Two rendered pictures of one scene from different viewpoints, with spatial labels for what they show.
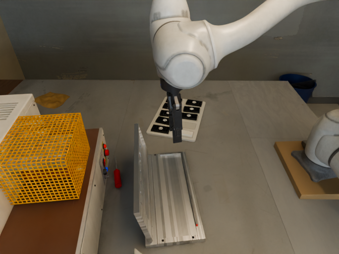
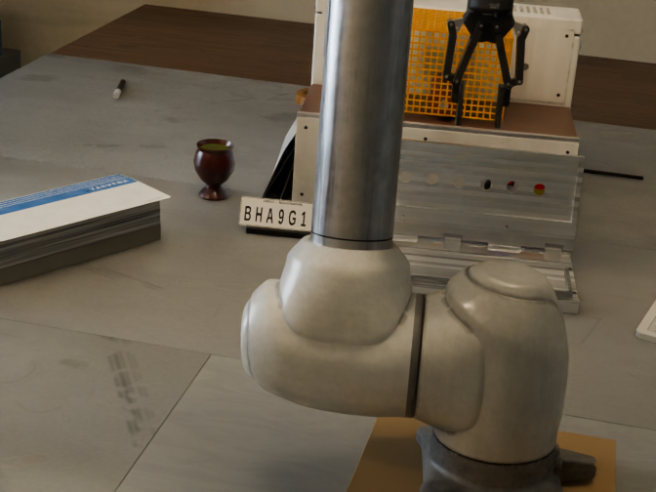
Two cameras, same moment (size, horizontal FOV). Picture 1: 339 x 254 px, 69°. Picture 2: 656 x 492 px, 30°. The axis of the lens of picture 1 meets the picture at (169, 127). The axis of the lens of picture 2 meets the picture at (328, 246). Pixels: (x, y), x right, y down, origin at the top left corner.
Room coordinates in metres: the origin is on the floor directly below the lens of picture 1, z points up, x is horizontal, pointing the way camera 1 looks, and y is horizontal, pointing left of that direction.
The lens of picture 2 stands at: (0.81, -2.02, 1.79)
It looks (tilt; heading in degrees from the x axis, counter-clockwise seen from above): 23 degrees down; 101
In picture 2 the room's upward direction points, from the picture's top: 4 degrees clockwise
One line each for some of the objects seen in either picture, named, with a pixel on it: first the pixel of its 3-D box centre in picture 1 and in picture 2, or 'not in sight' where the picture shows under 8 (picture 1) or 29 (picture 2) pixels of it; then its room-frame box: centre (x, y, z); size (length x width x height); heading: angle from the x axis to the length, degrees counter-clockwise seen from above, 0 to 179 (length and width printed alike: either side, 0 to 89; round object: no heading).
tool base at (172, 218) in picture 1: (168, 190); (451, 266); (0.64, 0.00, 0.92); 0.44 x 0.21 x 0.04; 6
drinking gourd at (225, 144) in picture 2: not in sight; (214, 170); (0.13, 0.23, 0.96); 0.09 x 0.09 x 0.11
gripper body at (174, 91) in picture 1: (173, 88); (489, 13); (0.66, -0.01, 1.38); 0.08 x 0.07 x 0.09; 10
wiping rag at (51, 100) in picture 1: (51, 98); not in sight; (1.40, 0.78, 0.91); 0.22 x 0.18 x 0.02; 66
